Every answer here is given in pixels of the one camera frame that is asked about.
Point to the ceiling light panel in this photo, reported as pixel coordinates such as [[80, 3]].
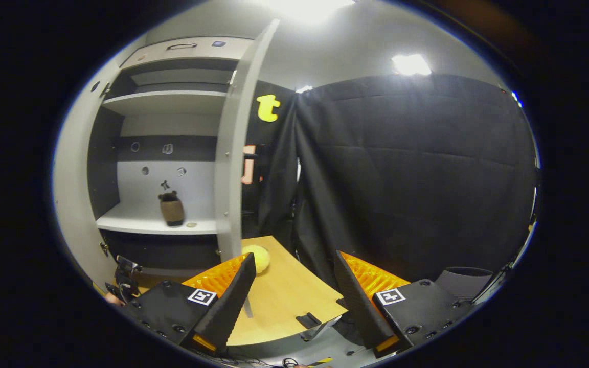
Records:
[[411, 64], [310, 9]]

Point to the small ceiling light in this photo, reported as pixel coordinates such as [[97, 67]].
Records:
[[304, 89]]

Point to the yellow plush toy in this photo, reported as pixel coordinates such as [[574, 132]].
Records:
[[259, 258]]

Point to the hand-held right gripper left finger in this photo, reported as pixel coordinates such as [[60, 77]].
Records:
[[228, 306]]

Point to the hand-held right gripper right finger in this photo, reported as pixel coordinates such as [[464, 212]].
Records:
[[358, 306]]

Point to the white cabinet door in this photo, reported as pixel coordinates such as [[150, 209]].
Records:
[[72, 194], [230, 153]]

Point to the white cabinet drawer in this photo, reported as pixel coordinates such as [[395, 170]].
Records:
[[192, 53]]

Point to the black backdrop cloth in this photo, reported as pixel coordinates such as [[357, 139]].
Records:
[[274, 138], [417, 179]]

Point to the white shoe cabinet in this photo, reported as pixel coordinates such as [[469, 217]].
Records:
[[161, 102]]

